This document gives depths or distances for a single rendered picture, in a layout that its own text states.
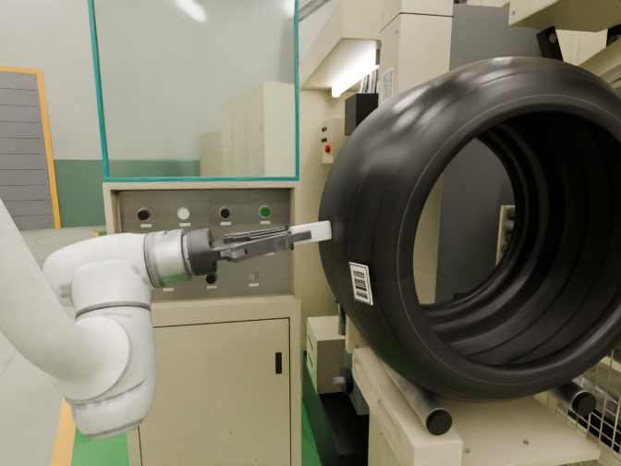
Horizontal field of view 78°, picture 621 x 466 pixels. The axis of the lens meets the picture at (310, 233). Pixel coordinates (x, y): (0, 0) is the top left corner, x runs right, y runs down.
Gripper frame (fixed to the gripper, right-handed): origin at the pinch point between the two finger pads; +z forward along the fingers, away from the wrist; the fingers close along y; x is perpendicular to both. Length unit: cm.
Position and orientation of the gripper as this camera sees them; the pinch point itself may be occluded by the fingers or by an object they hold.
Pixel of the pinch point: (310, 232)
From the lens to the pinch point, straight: 65.9
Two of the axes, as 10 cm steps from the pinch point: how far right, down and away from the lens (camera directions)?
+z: 9.7, -1.7, 1.5
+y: -1.8, -1.8, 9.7
